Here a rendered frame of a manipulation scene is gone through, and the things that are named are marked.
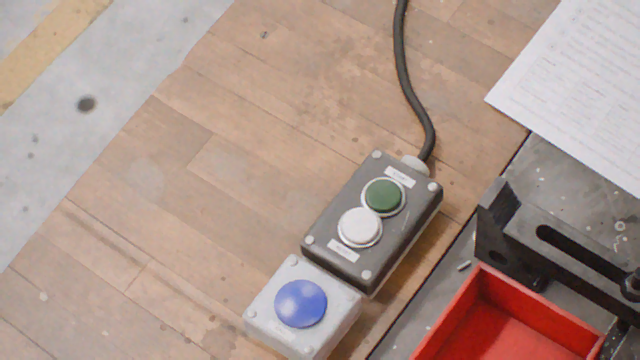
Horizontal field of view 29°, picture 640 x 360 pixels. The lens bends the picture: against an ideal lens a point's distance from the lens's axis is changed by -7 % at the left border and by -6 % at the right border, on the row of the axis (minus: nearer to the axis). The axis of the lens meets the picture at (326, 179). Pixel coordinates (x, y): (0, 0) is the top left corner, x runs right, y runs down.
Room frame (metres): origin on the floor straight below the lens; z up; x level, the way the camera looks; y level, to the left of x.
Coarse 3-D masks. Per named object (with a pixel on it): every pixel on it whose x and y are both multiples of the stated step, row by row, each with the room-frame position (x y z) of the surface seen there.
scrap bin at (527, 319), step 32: (480, 288) 0.41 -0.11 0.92; (512, 288) 0.40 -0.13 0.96; (448, 320) 0.38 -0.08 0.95; (480, 320) 0.40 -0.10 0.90; (512, 320) 0.39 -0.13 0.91; (544, 320) 0.37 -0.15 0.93; (576, 320) 0.36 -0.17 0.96; (416, 352) 0.35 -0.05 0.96; (448, 352) 0.37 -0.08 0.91; (480, 352) 0.37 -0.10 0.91; (512, 352) 0.36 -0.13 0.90; (544, 352) 0.36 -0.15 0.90; (576, 352) 0.35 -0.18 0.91
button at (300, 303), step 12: (288, 288) 0.43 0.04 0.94; (300, 288) 0.43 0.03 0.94; (312, 288) 0.43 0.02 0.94; (276, 300) 0.42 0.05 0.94; (288, 300) 0.42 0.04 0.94; (300, 300) 0.42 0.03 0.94; (312, 300) 0.42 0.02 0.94; (324, 300) 0.42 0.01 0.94; (276, 312) 0.41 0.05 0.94; (288, 312) 0.41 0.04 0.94; (300, 312) 0.41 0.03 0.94; (312, 312) 0.41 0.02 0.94; (324, 312) 0.41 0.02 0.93; (288, 324) 0.40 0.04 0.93; (300, 324) 0.40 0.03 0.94; (312, 324) 0.40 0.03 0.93
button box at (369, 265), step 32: (416, 96) 0.61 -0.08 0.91; (384, 160) 0.54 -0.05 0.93; (416, 160) 0.53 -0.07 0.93; (352, 192) 0.51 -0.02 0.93; (416, 192) 0.50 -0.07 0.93; (320, 224) 0.49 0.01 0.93; (384, 224) 0.48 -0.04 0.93; (416, 224) 0.48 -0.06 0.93; (320, 256) 0.46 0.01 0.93; (352, 256) 0.45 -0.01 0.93; (384, 256) 0.45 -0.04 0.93; (352, 288) 0.44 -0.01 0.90
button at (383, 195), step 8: (376, 184) 0.51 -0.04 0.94; (384, 184) 0.51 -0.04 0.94; (392, 184) 0.51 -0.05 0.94; (368, 192) 0.50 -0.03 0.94; (376, 192) 0.50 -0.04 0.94; (384, 192) 0.50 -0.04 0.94; (392, 192) 0.50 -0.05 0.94; (400, 192) 0.50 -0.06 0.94; (368, 200) 0.50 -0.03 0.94; (376, 200) 0.50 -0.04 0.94; (384, 200) 0.50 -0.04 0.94; (392, 200) 0.49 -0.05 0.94; (400, 200) 0.49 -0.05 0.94; (376, 208) 0.49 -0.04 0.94; (384, 208) 0.49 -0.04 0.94; (392, 208) 0.49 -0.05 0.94
